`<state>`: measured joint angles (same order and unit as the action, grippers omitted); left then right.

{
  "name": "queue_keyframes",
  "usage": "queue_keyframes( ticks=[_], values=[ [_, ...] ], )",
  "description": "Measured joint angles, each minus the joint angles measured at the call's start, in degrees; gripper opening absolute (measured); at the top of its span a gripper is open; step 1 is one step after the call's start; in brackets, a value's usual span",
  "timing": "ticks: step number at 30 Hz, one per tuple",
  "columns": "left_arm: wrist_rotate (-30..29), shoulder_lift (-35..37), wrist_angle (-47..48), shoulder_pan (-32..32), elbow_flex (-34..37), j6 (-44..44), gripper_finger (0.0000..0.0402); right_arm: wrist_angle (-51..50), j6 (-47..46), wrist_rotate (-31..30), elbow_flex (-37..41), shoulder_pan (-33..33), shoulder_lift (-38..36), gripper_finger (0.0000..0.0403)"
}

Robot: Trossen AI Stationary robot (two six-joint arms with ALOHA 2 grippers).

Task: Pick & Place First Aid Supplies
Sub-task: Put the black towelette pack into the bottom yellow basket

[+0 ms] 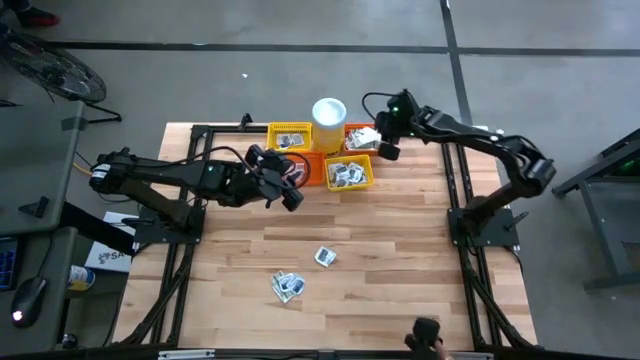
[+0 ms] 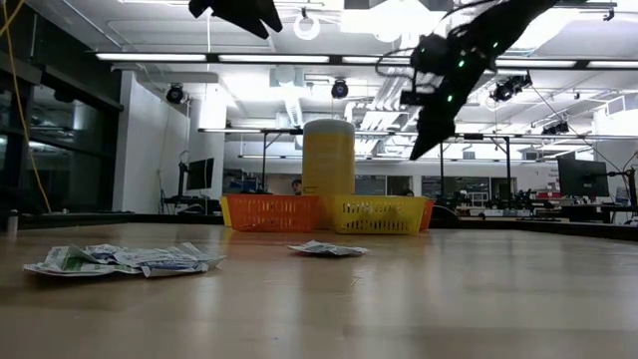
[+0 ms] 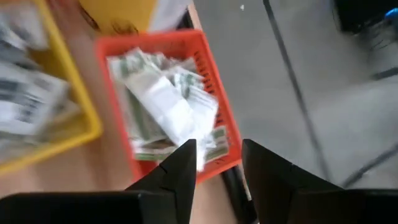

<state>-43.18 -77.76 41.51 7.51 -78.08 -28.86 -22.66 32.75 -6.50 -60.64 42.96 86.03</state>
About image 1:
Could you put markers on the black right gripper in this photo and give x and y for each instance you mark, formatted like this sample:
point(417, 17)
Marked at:
point(400, 115)

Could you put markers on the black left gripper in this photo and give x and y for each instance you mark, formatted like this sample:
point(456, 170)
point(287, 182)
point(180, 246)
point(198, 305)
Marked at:
point(260, 177)

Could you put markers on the white pad packet dark print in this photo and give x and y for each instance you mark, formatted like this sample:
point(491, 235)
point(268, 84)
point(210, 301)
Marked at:
point(340, 181)
point(344, 173)
point(334, 169)
point(298, 139)
point(284, 141)
point(360, 178)
point(285, 283)
point(325, 256)
point(297, 286)
point(301, 167)
point(356, 169)
point(295, 176)

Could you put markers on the green striped bandage packet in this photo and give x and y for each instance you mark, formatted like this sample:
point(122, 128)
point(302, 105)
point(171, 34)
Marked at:
point(365, 146)
point(279, 291)
point(352, 140)
point(367, 134)

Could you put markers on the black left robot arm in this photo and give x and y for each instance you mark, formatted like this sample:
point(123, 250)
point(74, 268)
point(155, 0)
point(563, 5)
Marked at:
point(165, 175)

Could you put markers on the orange plastic basket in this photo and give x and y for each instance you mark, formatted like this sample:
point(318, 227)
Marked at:
point(317, 172)
point(350, 151)

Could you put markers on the yellow plastic basket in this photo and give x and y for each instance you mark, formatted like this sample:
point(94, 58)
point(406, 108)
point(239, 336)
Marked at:
point(370, 182)
point(300, 129)

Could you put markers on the yellow canister white lid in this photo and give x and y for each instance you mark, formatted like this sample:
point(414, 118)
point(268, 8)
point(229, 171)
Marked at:
point(329, 117)

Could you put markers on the black table clamp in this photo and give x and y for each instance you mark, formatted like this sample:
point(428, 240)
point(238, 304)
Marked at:
point(245, 120)

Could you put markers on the white cardboard box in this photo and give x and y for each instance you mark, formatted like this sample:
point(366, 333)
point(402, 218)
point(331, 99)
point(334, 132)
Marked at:
point(107, 257)

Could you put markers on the black handheld device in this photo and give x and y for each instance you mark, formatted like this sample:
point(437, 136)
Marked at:
point(424, 334)

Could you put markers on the white yellow blue can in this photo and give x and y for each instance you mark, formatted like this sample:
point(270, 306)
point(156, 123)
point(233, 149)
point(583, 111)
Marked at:
point(80, 277)

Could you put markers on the person's hand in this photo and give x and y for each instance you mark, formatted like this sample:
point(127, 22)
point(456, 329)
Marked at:
point(442, 352)

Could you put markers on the grey metal cart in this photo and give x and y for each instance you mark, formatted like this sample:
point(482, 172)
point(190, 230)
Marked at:
point(595, 220)

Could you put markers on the grey desk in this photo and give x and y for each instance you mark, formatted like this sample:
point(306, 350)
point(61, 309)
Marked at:
point(35, 255)
point(35, 150)

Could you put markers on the black floor fan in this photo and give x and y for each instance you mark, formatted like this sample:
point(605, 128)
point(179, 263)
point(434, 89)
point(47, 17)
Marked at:
point(52, 70)

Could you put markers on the small black round knob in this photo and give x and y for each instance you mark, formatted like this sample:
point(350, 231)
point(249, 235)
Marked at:
point(68, 341)

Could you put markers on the black computer mouse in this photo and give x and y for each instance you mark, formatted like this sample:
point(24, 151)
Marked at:
point(29, 300)

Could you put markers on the black keyboard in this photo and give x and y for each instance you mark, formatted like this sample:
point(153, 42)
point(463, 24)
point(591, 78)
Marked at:
point(7, 265)

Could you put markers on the person's foot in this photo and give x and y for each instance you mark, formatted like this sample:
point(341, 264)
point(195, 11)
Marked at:
point(39, 17)

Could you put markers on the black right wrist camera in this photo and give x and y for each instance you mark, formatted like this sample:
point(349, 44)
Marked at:
point(389, 150)

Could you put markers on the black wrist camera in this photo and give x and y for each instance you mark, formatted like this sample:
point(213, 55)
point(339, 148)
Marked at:
point(389, 150)
point(292, 200)

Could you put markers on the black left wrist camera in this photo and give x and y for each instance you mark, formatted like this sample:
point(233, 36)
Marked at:
point(292, 200)

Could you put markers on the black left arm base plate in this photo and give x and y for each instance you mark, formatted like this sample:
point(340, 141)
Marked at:
point(150, 232)

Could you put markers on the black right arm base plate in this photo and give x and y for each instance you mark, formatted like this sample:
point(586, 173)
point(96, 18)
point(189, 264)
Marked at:
point(505, 235)

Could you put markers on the silver metal bracket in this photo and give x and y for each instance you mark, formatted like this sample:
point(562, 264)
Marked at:
point(185, 354)
point(465, 356)

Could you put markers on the black triangular bracket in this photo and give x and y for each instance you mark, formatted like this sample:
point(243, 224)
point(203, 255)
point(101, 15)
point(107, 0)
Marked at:
point(36, 207)

